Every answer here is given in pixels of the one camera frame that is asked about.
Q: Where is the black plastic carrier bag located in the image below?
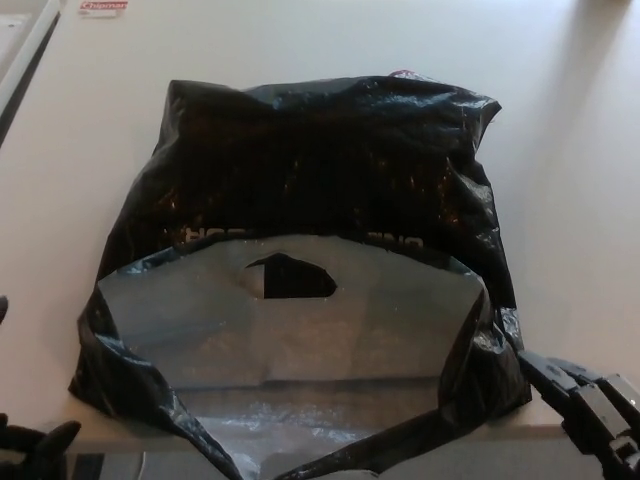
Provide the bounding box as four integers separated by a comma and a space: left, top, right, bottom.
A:
67, 72, 532, 480

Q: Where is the red white Chipman sticker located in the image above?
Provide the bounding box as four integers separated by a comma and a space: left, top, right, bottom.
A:
78, 0, 128, 17

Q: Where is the white adjacent desk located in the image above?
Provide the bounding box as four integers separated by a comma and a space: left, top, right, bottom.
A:
0, 0, 62, 149

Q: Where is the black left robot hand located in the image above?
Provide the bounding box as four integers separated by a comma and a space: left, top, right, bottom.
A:
0, 294, 83, 480

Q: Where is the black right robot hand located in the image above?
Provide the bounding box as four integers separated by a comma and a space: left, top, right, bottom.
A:
516, 349, 640, 480

